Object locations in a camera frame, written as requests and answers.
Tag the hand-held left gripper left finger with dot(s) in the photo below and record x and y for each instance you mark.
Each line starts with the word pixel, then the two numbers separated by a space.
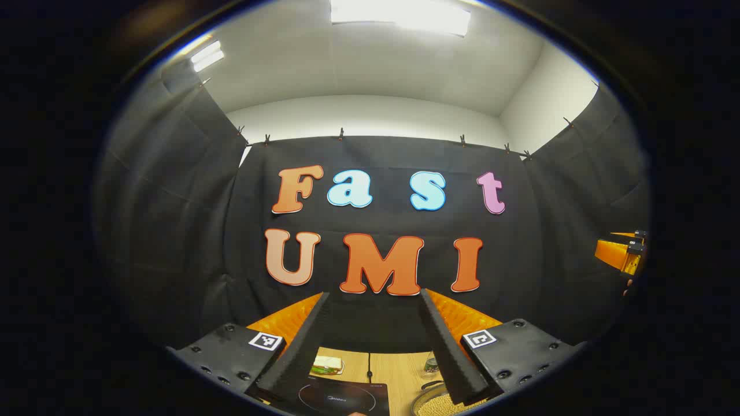
pixel 300 358

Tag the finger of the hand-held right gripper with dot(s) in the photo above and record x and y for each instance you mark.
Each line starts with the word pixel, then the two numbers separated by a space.
pixel 613 253
pixel 627 234

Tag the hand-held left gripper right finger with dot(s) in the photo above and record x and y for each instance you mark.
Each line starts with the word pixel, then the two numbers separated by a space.
pixel 448 352

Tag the black induction cooktop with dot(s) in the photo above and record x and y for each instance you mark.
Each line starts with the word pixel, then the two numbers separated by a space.
pixel 347 398

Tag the clear plastic water bottle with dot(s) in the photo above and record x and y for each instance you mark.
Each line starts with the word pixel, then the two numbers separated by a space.
pixel 432 365

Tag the sandwich with lettuce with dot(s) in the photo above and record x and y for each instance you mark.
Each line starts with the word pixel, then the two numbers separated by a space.
pixel 328 363

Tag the pile of yellow soybeans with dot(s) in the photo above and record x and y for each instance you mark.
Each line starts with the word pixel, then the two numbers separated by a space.
pixel 442 407

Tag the black backdrop cloth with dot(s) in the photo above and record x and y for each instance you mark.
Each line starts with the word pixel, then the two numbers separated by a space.
pixel 173 231

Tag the large ceiling light panel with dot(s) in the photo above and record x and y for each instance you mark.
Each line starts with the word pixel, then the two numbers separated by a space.
pixel 404 14

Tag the small ceiling light panel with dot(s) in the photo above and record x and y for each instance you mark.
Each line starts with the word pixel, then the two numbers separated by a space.
pixel 207 56

